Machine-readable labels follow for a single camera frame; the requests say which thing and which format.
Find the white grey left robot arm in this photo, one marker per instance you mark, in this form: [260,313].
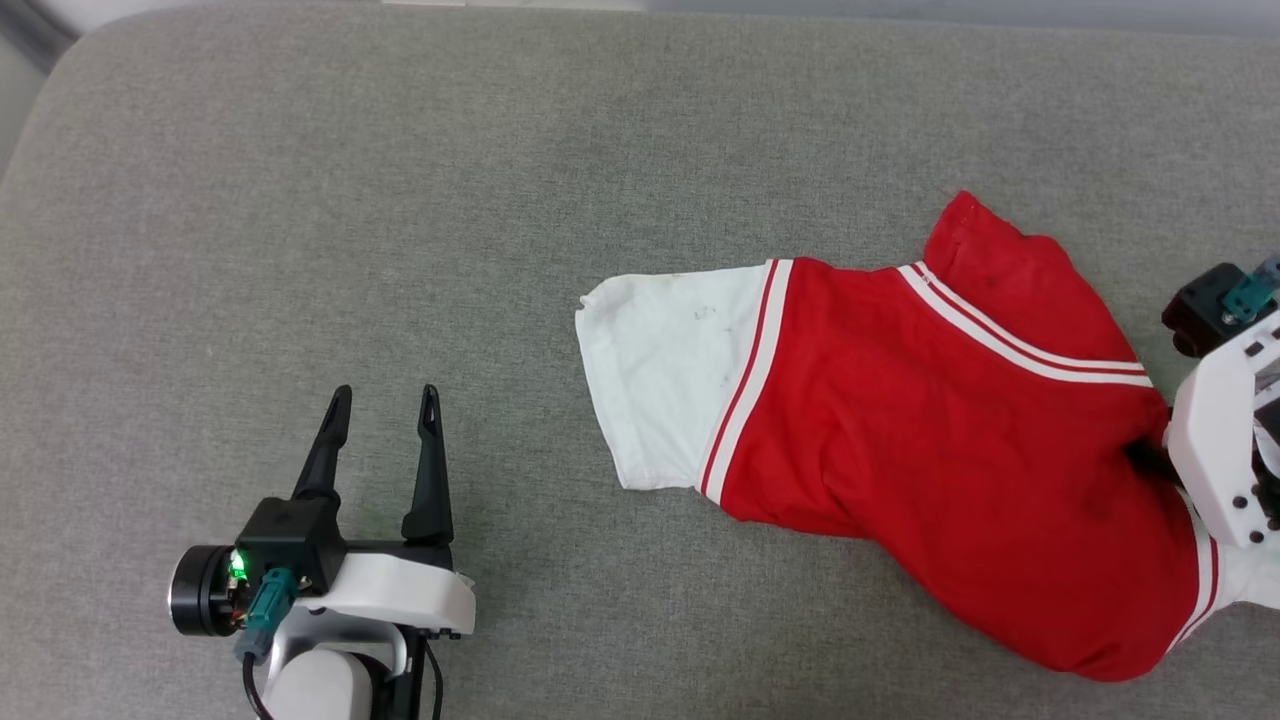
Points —
[320,690]

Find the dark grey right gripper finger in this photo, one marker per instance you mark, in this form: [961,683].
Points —
[1148,460]

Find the red and white shirt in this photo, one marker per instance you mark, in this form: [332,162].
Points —
[900,430]

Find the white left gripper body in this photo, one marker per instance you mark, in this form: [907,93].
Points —
[400,590]

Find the grey fabric sofa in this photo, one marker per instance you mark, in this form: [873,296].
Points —
[300,250]

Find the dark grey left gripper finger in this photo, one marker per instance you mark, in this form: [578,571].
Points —
[430,480]
[327,445]

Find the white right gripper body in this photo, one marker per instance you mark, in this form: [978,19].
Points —
[1215,440]

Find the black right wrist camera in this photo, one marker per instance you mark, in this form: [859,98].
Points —
[1200,310]

